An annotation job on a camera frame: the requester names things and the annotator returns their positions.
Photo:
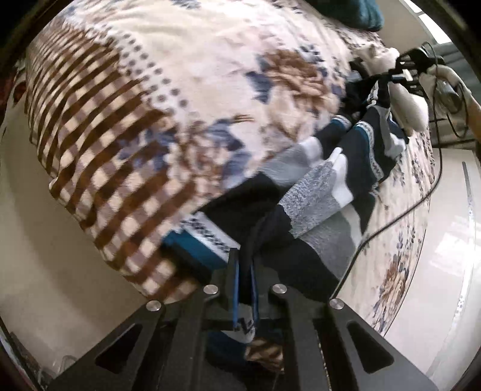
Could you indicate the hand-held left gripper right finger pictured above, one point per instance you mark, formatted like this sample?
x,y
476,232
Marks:
x,y
254,295

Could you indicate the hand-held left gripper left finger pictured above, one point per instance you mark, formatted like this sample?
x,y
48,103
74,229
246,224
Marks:
x,y
236,297

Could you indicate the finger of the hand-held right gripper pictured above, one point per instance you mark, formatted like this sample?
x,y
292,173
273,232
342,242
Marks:
x,y
390,74

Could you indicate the navy grey teal striped sweater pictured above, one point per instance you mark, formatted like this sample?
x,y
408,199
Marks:
x,y
312,199

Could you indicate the person's right forearm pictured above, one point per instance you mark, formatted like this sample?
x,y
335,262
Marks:
x,y
474,116

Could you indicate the teal cushion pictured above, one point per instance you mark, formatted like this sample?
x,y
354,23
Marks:
x,y
353,11

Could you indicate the floral checked printed blanket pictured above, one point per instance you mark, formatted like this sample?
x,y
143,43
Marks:
x,y
169,75

